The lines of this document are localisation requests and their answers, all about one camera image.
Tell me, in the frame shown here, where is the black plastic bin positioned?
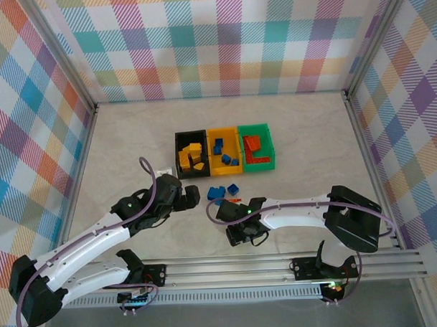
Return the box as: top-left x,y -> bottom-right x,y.
174,128 -> 212,180

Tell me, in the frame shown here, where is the yellow plastic bin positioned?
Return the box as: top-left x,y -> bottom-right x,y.
206,125 -> 244,178

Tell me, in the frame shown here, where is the green plastic bin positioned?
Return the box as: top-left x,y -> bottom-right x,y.
237,122 -> 278,174

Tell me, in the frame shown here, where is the grey metal sheet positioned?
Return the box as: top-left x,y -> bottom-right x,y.
39,295 -> 428,327

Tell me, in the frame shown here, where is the electronics board with leds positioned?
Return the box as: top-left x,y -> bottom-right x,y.
321,280 -> 345,295
116,286 -> 154,308

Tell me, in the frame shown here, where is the plaid fabric backdrop panel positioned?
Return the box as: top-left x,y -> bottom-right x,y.
36,0 -> 407,106
0,0 -> 103,327
345,0 -> 437,285

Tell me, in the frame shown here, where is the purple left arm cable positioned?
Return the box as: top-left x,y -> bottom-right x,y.
9,156 -> 164,327

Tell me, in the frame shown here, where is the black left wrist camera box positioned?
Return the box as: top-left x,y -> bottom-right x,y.
184,184 -> 202,211

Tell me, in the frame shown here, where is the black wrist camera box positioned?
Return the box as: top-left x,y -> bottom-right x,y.
184,184 -> 202,211
215,199 -> 243,222

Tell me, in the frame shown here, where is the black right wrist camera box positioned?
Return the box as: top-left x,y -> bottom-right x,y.
215,199 -> 243,222

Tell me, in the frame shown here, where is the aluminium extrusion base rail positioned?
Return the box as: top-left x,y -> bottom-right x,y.
63,248 -> 430,293

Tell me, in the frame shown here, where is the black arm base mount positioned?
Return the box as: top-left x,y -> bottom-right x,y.
291,255 -> 321,281
141,264 -> 168,288

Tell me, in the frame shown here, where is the slotted grey cable duct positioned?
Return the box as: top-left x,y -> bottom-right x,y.
67,287 -> 324,310

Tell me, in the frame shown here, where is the aluminium side rail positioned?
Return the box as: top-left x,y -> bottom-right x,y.
29,105 -> 107,327
343,87 -> 430,285

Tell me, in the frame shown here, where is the aluminium frame post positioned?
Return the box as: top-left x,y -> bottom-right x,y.
28,0 -> 100,117
340,0 -> 416,101

